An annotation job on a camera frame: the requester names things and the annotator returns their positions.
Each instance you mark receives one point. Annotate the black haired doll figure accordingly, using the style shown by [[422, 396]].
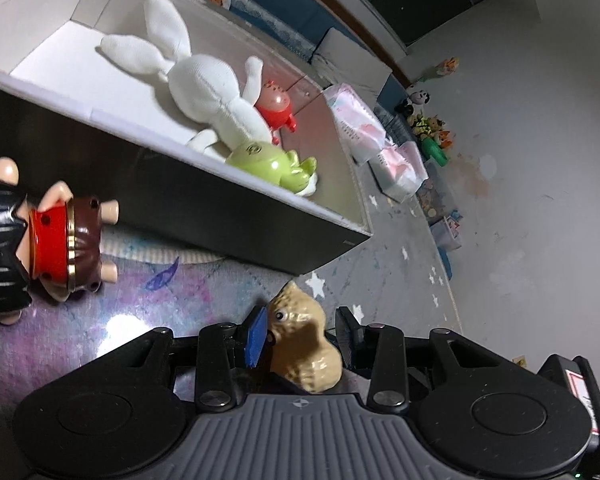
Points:
[[55, 243]]

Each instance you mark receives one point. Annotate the beige peanut toy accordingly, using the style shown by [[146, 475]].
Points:
[[301, 352]]

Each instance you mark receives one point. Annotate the grey star patterned mat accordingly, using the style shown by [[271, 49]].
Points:
[[396, 277]]

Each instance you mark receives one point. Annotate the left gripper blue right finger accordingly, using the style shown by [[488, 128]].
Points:
[[375, 352]]

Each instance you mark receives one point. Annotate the red round toy figure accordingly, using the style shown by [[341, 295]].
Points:
[[274, 105]]

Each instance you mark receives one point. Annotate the panda plush toy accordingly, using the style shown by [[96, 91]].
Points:
[[413, 104]]

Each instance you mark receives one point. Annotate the orange fox plush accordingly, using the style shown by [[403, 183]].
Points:
[[445, 139]]

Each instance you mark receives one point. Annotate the grey cushion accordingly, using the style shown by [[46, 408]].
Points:
[[343, 61]]

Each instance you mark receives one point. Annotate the yellow green plush toy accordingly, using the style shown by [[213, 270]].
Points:
[[426, 127]]

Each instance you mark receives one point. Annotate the colourful storage box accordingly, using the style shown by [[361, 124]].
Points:
[[443, 217]]

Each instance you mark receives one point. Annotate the green frog toy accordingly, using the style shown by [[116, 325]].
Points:
[[271, 163]]

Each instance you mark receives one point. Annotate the white plush rabbit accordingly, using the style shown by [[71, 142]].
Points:
[[204, 88]]

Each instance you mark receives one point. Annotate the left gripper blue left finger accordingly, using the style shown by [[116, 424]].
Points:
[[227, 356]]

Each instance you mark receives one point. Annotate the white cardboard box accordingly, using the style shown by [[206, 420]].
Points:
[[67, 113]]

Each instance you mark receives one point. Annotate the wall hanging doll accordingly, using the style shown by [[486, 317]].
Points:
[[445, 68]]

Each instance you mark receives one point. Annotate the blue sofa bed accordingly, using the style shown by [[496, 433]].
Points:
[[300, 25]]

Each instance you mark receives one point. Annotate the pink white tissue pack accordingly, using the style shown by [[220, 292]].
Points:
[[357, 125]]

